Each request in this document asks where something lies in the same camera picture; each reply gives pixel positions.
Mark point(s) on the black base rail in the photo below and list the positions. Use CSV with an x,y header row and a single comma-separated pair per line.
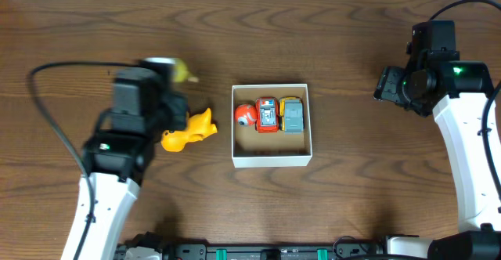
x,y
153,246

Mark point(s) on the white cardboard box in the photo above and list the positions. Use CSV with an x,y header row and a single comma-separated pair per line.
x,y
251,149

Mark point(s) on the yellow white toy ball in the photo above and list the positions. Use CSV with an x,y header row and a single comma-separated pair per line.
x,y
181,72

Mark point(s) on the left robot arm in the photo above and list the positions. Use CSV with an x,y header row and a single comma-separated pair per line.
x,y
121,148

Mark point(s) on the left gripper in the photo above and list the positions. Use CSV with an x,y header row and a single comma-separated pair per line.
x,y
177,111

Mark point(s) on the red toy ball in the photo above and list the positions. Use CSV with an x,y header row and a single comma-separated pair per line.
x,y
246,115

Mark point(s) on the red toy car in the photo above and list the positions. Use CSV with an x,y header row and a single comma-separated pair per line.
x,y
268,118

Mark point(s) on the yellow grey toy truck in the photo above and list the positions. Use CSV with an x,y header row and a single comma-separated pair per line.
x,y
291,115

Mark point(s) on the orange toy rhino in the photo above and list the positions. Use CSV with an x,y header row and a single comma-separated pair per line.
x,y
199,127

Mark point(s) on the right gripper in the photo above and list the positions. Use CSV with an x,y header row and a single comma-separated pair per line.
x,y
388,88

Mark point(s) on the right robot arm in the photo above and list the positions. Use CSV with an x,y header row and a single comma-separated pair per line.
x,y
459,95

